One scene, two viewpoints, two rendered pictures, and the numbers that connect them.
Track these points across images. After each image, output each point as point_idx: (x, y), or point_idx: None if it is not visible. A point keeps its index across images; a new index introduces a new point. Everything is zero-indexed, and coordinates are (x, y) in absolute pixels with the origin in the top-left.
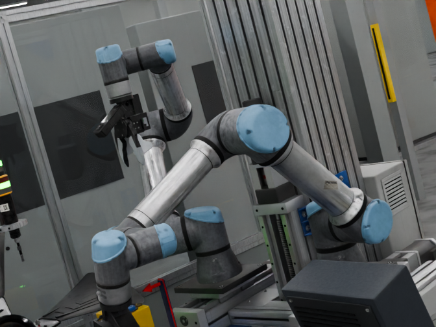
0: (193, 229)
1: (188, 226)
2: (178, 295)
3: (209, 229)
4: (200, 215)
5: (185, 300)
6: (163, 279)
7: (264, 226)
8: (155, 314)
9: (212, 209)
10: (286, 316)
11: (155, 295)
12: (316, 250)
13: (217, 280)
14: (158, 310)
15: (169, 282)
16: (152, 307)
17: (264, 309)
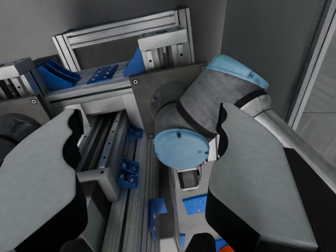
0: (171, 117)
1: (177, 116)
2: (279, 102)
3: (156, 129)
4: (161, 137)
5: (274, 105)
6: (293, 101)
7: (101, 159)
8: (284, 70)
9: (160, 156)
10: (78, 89)
11: (292, 82)
12: (6, 137)
13: (155, 90)
14: (284, 75)
15: (289, 103)
16: (288, 71)
17: (111, 92)
